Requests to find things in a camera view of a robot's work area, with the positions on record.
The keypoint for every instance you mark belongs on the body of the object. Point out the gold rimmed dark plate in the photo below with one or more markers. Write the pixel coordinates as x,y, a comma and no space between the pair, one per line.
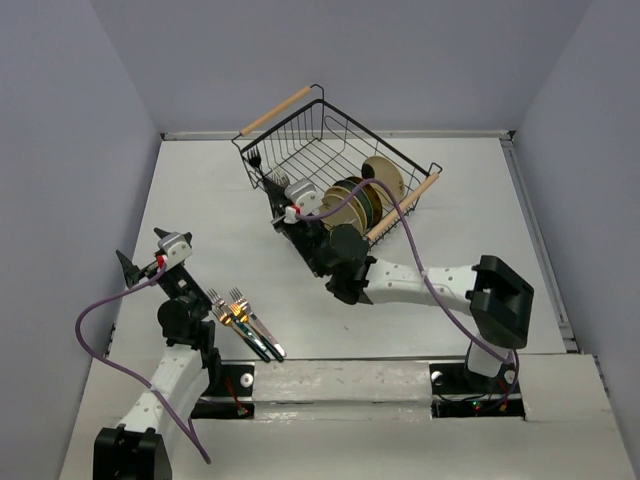
377,206

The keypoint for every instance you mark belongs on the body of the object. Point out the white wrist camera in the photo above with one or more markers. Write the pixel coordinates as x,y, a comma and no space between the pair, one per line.
175,249
304,197

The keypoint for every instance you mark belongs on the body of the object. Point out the silver fork pink handle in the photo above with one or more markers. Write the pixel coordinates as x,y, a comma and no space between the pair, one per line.
238,297

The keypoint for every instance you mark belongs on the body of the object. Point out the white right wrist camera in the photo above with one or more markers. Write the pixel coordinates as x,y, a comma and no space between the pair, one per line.
304,197

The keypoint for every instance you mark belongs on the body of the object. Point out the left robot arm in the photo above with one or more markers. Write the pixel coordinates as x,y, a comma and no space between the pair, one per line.
142,443

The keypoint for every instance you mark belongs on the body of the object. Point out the dark green plate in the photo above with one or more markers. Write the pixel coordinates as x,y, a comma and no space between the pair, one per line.
362,196

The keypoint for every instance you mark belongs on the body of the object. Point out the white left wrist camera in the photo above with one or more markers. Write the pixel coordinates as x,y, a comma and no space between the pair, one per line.
175,249

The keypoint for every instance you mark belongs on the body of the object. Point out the black perforated cutlery holder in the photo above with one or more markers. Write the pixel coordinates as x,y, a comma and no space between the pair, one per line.
304,237

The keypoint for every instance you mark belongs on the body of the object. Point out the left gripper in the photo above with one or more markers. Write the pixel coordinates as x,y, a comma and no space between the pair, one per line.
132,272

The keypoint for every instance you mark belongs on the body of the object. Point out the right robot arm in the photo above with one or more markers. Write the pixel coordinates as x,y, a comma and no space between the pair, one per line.
488,301

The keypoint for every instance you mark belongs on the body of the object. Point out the black wire dish rack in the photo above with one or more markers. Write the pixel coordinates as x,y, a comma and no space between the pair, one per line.
321,143

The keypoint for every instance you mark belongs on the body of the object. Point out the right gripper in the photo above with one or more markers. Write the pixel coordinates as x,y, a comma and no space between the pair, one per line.
280,202

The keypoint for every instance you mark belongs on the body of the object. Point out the silver fork teal handle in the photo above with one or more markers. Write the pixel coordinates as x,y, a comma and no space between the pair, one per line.
218,301

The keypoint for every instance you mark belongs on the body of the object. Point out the gold fork dark green handle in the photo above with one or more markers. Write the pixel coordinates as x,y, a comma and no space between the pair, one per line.
229,320

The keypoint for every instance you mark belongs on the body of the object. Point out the beige plate in front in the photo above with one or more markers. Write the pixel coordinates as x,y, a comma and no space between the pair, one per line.
350,214

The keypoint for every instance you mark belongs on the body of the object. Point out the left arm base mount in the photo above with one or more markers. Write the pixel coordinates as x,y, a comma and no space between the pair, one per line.
231,398

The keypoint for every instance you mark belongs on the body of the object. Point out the black fork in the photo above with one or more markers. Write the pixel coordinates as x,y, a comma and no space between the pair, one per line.
254,159

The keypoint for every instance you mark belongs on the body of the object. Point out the plain silver fork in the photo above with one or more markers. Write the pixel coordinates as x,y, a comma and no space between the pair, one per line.
280,177

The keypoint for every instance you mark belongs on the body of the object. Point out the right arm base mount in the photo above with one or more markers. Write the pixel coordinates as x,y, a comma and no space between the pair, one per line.
458,393

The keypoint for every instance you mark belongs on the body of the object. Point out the beige plate at back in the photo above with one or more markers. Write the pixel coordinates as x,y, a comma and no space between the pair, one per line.
384,170

